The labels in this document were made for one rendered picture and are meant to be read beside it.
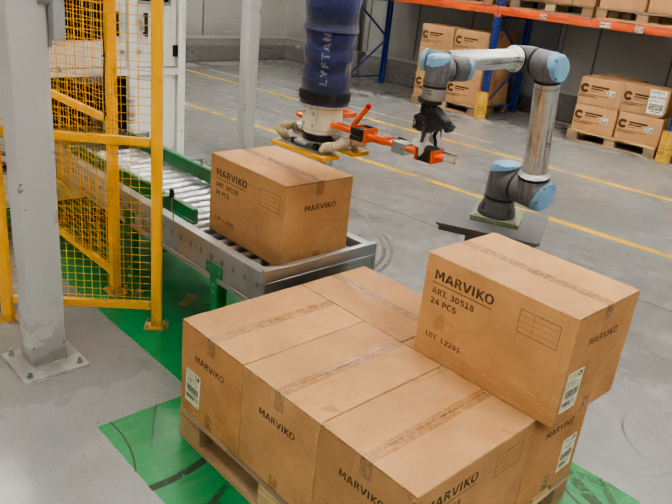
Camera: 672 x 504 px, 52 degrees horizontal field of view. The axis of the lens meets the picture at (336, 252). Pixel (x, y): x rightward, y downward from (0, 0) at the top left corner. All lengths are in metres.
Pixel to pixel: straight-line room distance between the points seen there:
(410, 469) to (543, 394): 0.54
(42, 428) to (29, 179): 1.02
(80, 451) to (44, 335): 0.68
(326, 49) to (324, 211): 0.74
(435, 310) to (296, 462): 0.72
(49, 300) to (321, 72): 1.58
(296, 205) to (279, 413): 1.08
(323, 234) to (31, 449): 1.52
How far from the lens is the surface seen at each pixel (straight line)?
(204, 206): 3.96
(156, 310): 3.71
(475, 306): 2.39
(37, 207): 3.16
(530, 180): 3.32
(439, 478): 2.05
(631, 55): 11.28
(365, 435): 2.15
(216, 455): 2.86
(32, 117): 3.06
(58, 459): 2.94
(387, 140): 2.80
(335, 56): 2.93
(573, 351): 2.24
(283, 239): 3.07
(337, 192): 3.21
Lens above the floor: 1.83
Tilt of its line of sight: 22 degrees down
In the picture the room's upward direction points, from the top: 6 degrees clockwise
